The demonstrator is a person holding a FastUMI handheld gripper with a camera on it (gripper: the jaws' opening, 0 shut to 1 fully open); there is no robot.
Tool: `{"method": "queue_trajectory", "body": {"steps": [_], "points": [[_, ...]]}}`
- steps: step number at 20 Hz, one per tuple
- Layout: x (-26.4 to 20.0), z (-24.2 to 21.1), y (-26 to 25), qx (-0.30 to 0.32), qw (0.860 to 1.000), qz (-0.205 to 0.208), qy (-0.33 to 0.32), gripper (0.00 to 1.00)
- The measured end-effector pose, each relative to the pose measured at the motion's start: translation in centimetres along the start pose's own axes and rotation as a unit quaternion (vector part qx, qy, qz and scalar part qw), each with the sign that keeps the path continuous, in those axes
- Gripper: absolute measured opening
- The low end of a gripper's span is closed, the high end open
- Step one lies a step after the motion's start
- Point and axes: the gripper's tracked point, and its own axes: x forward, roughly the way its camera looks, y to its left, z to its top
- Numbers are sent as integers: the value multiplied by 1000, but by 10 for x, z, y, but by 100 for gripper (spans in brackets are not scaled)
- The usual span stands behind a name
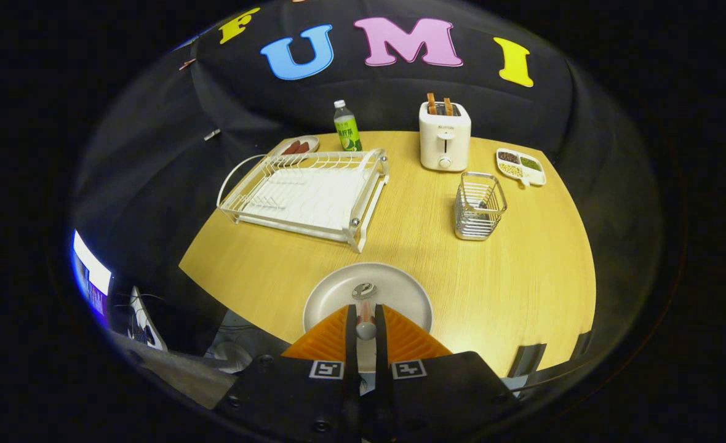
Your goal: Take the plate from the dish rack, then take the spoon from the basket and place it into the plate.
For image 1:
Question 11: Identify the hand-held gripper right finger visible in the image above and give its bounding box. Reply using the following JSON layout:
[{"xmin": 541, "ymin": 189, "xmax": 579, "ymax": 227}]
[{"xmin": 374, "ymin": 303, "xmax": 521, "ymax": 443}]

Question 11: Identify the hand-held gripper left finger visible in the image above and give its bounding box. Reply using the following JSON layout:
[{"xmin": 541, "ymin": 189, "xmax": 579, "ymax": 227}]
[{"xmin": 212, "ymin": 303, "xmax": 361, "ymax": 443}]

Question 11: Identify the white round plate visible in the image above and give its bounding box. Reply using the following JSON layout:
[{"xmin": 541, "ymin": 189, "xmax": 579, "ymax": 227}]
[{"xmin": 303, "ymin": 263, "xmax": 434, "ymax": 373}]

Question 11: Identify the pink-handled metal spoon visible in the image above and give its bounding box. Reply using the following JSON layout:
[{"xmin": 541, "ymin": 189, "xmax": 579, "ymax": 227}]
[{"xmin": 351, "ymin": 282, "xmax": 378, "ymax": 341}]

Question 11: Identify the metal wire basket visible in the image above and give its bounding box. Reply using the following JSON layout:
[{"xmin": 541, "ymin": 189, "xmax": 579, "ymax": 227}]
[{"xmin": 453, "ymin": 172, "xmax": 508, "ymax": 241}]

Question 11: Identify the white wire dish rack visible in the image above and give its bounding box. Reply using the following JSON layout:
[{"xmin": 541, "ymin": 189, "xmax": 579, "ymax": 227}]
[{"xmin": 217, "ymin": 148, "xmax": 391, "ymax": 254}]

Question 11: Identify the divided white snack dish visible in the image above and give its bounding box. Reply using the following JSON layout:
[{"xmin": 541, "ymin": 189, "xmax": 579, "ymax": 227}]
[{"xmin": 496, "ymin": 148, "xmax": 547, "ymax": 188}]

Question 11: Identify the small grey plate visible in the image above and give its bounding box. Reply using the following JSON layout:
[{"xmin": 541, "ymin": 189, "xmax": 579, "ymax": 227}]
[{"xmin": 269, "ymin": 135, "xmax": 321, "ymax": 158}]

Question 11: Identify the lit monitor screen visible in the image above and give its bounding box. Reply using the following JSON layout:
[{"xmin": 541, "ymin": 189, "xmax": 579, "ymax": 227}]
[{"xmin": 71, "ymin": 229, "xmax": 113, "ymax": 317}]

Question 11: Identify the white toaster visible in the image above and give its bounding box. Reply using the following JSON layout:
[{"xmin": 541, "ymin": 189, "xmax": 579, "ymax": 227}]
[{"xmin": 418, "ymin": 100, "xmax": 472, "ymax": 172}]

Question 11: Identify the green label drink bottle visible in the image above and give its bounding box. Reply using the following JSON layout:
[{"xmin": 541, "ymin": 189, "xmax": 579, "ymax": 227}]
[{"xmin": 333, "ymin": 100, "xmax": 363, "ymax": 153}]

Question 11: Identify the black backdrop cloth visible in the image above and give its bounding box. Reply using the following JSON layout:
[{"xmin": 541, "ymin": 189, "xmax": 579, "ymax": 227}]
[{"xmin": 71, "ymin": 0, "xmax": 665, "ymax": 370}]

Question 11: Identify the black table bracket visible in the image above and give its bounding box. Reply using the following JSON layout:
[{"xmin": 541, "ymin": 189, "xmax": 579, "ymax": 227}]
[
  {"xmin": 508, "ymin": 343, "xmax": 548, "ymax": 378},
  {"xmin": 571, "ymin": 330, "xmax": 592, "ymax": 361}
]

